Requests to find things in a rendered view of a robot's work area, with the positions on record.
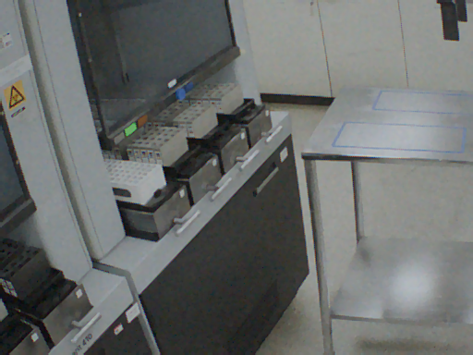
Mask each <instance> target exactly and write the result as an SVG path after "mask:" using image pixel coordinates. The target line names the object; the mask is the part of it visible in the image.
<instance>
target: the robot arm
mask: <svg viewBox="0 0 473 355"><path fill-rule="evenodd" d="M436 4H440V7H441V15H442V24H443V40H444V41H459V40H460V36H459V28H458V21H461V22H467V3H466V0H436Z"/></svg>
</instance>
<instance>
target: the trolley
mask: <svg viewBox="0 0 473 355"><path fill-rule="evenodd" d="M301 159H303V164H304V171H305V178H306V185H307V192H308V199H309V211H310V218H311V224H312V226H311V232H312V238H313V245H314V251H315V264H316V271H317V277H318V280H317V284H318V290H319V297H320V298H319V303H320V308H321V326H322V329H321V331H322V338H323V341H322V343H323V349H324V353H323V355H335V349H334V346H333V340H332V338H333V333H332V320H331V319H338V320H349V321H360V322H364V321H365V322H371V323H373V322H375V323H386V324H409V325H412V324H414V325H427V326H431V325H433V326H441V327H443V326H447V327H449V326H451V327H464V328H465V327H467V328H470V327H472V328H473V242H472V241H470V242H464V241H449V240H444V241H441V240H434V239H430V240H425V239H400V238H396V239H392V238H384V237H377V238H374V237H365V233H364V223H363V201H362V190H361V180H360V169H359V163H372V164H392V165H431V166H450V167H467V168H473V92H470V91H458V90H449V91H447V90H434V89H421V88H407V87H403V88H394V87H378V86H359V85H352V86H344V87H342V89H341V90H340V92H339V94H338V95H337V96H336V97H335V99H334V101H333V102H332V106H330V108H329V109H328V111H327V112H326V114H325V115H324V118H323V120H322V121H321V122H320V124H319V125H318V127H317V128H316V129H315V130H314V132H313V135H312V137H311V138H310V140H309V142H308V143H307V144H306V145H305V147H304V148H303V150H302V151H301ZM316 160H327V161H347V162H349V163H350V164H351V174H352V184H353V193H354V204H355V212H354V214H355V223H356V233H357V239H356V242H357V248H356V250H355V253H354V255H353V258H352V261H351V263H350V265H349V266H348V269H347V271H346V275H345V278H344V280H343V282H342V285H341V287H340V289H339V290H338V293H337V295H336V298H335V300H334V304H333V306H332V308H330V302H329V298H330V294H329V287H328V282H329V280H328V274H327V266H326V263H327V260H326V252H325V246H324V232H323V223H322V216H321V203H320V188H319V180H318V173H317V165H316Z"/></svg>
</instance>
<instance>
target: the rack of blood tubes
mask: <svg viewBox="0 0 473 355"><path fill-rule="evenodd" d="M103 160H104V163H105V166H106V168H107V175H108V177H109V181H110V184H111V187H112V190H113V193H114V195H115V199H116V200H120V201H127V202H137V203H140V204H145V203H146V201H148V200H149V199H151V198H153V197H152V196H154V195H153V193H154V192H155V191H156V190H157V189H161V188H162V187H163V185H166V183H165V179H164V172H163V169H162V166H161V165H157V164H149V163H141V162H132V161H126V162H125V161H116V160H109V159H103Z"/></svg>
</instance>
